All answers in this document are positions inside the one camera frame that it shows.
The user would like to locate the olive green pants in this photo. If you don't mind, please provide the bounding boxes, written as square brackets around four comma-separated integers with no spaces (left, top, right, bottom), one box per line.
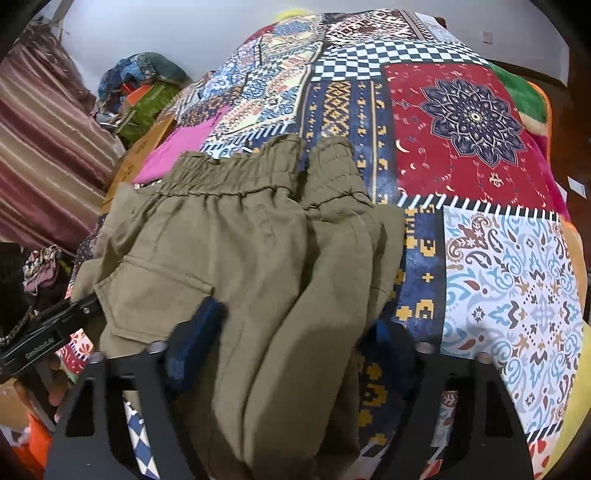
[71,134,404,479]

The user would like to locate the patchwork patterned bedspread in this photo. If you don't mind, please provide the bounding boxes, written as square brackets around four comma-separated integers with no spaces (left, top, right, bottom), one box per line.
[64,8,588,480]

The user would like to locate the striped maroon curtain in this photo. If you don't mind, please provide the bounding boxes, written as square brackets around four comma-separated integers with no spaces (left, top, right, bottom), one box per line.
[1,23,124,254]

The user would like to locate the folded pink garment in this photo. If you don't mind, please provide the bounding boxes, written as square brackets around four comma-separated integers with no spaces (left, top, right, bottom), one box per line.
[132,106,230,185]

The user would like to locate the pile of clothes and bags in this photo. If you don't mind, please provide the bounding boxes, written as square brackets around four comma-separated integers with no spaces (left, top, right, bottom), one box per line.
[93,52,190,147]

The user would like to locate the yellow pillow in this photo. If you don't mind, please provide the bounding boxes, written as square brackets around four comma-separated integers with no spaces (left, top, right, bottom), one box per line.
[276,8,311,22]

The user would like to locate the wall socket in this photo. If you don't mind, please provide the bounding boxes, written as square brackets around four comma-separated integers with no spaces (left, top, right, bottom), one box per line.
[482,31,493,45]

